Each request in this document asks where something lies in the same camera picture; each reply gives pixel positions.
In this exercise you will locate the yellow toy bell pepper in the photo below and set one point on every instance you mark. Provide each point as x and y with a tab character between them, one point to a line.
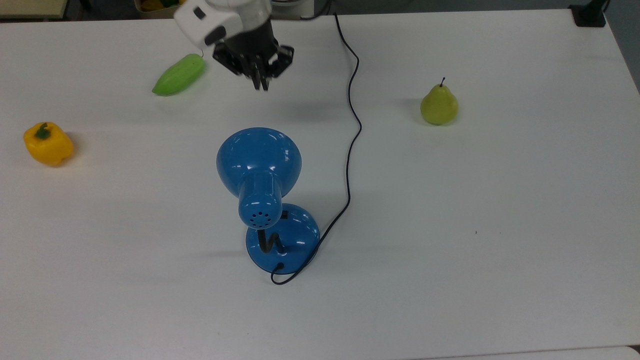
47	145

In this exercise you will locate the blue desk lamp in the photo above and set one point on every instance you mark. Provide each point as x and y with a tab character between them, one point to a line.
267	200

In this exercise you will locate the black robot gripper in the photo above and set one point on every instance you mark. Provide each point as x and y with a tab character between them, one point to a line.
250	50

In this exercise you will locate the green toy cucumber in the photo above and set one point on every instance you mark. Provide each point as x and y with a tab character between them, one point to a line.
179	75

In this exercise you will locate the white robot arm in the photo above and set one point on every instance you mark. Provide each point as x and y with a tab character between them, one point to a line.
225	17

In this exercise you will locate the white round container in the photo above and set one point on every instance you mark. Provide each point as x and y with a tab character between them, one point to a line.
295	5

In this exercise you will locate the black table clamp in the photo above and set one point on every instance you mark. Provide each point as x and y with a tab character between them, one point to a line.
589	14

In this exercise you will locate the basket with yellow items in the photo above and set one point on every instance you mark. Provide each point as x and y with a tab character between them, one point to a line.
152	5

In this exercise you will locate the beige wooden board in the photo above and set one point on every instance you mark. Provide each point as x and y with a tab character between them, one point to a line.
31	7

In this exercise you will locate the green toy pear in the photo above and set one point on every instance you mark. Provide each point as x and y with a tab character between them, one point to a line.
439	106

